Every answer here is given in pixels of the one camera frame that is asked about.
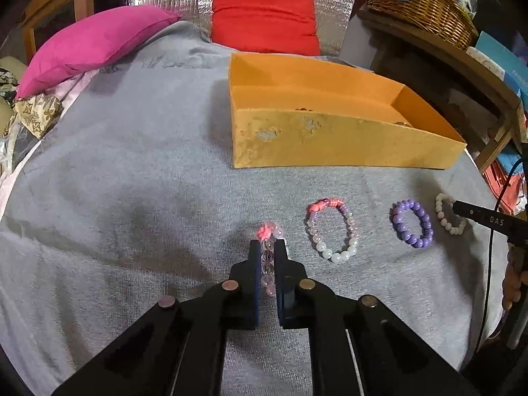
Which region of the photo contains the pink purple white bead bracelet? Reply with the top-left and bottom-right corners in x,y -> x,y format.
304,198 -> 359,263

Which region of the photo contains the black cable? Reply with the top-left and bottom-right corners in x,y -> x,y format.
472,157 -> 528,355

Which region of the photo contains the grey cloth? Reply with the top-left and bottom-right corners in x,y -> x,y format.
0,20 -> 512,396

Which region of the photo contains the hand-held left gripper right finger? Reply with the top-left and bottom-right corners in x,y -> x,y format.
274,239 -> 481,396

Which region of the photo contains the pink flower clear bead bracelet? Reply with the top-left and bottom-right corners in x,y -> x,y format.
256,222 -> 285,296

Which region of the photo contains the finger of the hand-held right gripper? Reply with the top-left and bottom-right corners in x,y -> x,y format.
451,200 -> 528,245

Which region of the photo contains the coral red cloth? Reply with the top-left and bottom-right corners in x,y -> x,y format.
482,161 -> 528,215

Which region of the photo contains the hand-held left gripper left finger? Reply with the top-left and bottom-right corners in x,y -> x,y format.
51,239 -> 262,396

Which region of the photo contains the red cushion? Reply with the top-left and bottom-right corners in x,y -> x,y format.
210,0 -> 321,56

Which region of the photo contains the pale pink sheet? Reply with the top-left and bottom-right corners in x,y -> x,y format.
0,70 -> 100,199

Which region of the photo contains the person's right hand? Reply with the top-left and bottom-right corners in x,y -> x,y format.
502,249 -> 528,311

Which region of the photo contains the wooden cabinet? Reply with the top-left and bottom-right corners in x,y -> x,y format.
18,0 -> 124,62

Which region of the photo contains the patterned beige cloth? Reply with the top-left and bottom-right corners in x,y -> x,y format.
12,94 -> 63,139

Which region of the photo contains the orange cardboard box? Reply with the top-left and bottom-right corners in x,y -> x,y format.
228,51 -> 468,171

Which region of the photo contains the wicker basket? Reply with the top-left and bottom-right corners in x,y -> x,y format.
365,0 -> 479,51

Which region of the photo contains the wooden side table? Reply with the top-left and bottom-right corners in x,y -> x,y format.
357,6 -> 524,174

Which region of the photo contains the magenta cushion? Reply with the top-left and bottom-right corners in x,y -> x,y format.
16,5 -> 182,100

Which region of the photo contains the blue cardboard box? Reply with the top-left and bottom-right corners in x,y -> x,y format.
474,31 -> 528,91

